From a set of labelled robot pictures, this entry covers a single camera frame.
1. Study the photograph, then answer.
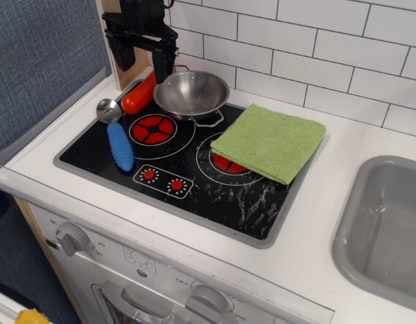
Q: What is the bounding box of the silver oven door handle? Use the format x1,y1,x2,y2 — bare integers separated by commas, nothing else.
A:
100,281,187,323

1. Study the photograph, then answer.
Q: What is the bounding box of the blue handled ice cream scoop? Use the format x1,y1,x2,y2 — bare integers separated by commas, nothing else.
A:
96,99,134,172

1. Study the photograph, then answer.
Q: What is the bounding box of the yellow object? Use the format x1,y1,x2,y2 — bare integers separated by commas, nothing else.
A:
15,308,51,324

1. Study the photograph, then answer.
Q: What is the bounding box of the red toy sausage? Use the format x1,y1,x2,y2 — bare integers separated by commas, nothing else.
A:
121,71,156,115

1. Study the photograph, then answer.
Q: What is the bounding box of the grey right oven knob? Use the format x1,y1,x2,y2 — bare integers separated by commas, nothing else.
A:
185,285,229,323

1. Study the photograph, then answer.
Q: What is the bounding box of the grey sink basin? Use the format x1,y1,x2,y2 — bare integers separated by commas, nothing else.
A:
332,155,416,311

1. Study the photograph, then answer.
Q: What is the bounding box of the grey left oven knob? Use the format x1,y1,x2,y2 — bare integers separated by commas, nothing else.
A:
56,222,90,257

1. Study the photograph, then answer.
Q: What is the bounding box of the green cloth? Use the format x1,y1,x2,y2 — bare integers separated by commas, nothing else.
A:
211,104,326,185

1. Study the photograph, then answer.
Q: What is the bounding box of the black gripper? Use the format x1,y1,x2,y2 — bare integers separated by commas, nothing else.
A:
102,1,178,84

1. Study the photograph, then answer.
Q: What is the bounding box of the wooden side post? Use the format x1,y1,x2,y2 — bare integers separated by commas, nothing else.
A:
95,0,152,90

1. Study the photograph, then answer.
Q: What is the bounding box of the steel bowl with handles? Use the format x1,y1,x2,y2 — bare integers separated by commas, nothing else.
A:
153,64,230,128

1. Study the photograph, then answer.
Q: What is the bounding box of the grey oven knob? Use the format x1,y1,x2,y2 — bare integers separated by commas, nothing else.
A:
56,222,90,257
185,285,229,323

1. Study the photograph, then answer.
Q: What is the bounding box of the black toy stove top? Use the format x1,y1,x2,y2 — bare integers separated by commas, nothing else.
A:
54,102,307,248

